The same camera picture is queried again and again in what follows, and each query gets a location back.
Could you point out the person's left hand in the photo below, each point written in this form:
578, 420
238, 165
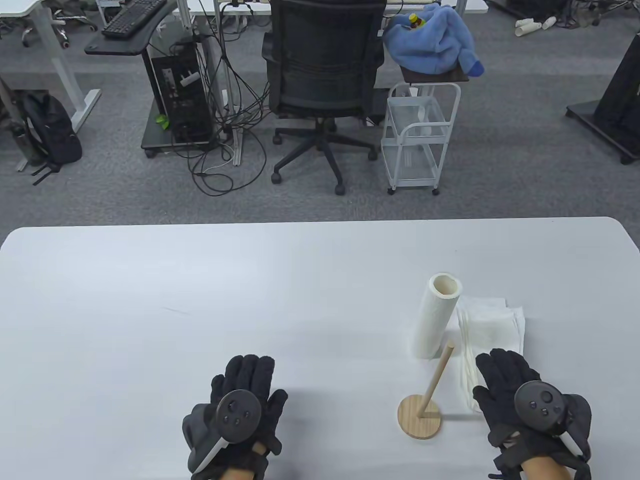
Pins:
250, 375

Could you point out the person's right hand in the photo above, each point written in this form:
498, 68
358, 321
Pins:
500, 375

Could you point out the pile of paper towel sheets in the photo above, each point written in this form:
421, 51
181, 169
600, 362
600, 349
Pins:
492, 325

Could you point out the white paper towel roll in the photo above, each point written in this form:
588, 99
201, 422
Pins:
432, 320

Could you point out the wooden paper towel holder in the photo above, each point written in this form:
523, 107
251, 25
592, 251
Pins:
420, 422

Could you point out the person's left forearm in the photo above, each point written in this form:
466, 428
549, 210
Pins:
240, 474

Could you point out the person's right forearm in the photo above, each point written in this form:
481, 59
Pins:
542, 471

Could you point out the black left hand controller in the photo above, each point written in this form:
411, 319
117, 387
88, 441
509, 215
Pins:
237, 415

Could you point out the black hand controller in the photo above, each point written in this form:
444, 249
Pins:
540, 405
237, 415

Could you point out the black right hand controller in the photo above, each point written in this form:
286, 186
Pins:
540, 405

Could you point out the black wheeled computer platform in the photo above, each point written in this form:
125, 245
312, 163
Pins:
155, 137

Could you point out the green plant leaf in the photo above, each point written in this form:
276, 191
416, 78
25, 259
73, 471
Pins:
162, 121

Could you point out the black computer tower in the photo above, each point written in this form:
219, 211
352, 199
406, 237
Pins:
182, 95

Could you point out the brown stool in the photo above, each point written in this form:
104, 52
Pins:
450, 76

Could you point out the black floor stand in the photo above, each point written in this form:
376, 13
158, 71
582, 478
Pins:
620, 90

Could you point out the black backpack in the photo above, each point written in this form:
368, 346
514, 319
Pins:
50, 130

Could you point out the grey water bottle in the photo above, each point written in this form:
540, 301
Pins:
22, 145

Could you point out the black office chair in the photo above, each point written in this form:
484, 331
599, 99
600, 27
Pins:
325, 50

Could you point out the blue fleece jacket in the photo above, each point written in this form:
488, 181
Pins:
435, 40

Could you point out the white paper cup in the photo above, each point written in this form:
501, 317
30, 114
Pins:
527, 31
549, 22
525, 22

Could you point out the black keyboard tray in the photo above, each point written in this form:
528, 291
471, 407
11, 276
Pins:
117, 46

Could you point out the white desk with slanted leg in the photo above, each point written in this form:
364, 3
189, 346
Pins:
60, 65

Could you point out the yellow capped bottle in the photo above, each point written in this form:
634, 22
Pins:
414, 20

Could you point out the black keyboard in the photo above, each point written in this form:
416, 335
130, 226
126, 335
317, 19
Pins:
132, 17

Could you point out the chrome chair base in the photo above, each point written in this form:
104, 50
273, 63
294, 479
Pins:
61, 35
75, 19

